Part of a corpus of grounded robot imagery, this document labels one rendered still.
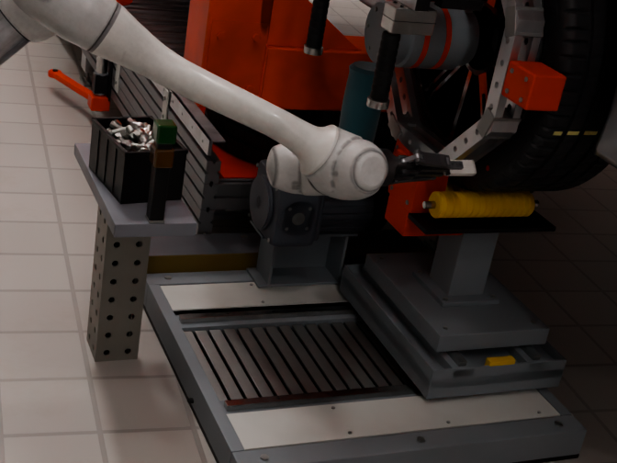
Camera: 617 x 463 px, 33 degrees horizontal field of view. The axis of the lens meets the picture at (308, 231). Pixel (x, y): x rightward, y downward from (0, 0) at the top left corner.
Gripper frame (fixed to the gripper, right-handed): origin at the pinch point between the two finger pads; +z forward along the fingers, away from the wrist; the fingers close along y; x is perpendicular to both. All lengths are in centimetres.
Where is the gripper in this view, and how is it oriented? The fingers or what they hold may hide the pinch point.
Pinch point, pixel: (459, 167)
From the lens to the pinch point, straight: 216.1
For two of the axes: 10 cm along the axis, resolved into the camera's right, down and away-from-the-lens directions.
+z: 9.1, -0.2, 4.0
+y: 3.8, -3.2, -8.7
